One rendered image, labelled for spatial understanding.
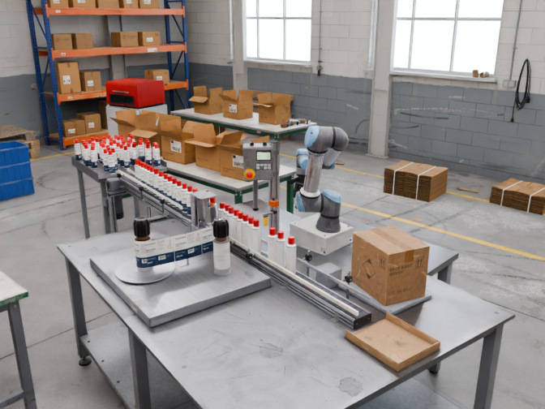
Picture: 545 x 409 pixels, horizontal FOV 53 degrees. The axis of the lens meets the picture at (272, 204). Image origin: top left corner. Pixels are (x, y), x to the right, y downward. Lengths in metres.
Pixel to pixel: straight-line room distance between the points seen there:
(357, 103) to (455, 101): 1.68
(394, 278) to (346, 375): 0.60
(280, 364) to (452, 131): 6.47
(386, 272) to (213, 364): 0.90
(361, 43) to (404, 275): 6.70
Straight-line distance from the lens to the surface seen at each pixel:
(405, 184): 6.97
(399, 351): 2.40
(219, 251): 2.79
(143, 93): 8.33
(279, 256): 2.87
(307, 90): 9.76
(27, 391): 3.44
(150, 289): 2.77
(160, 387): 3.21
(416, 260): 2.67
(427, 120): 8.51
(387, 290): 2.63
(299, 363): 2.28
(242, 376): 2.21
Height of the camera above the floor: 2.15
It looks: 19 degrees down
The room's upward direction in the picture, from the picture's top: straight up
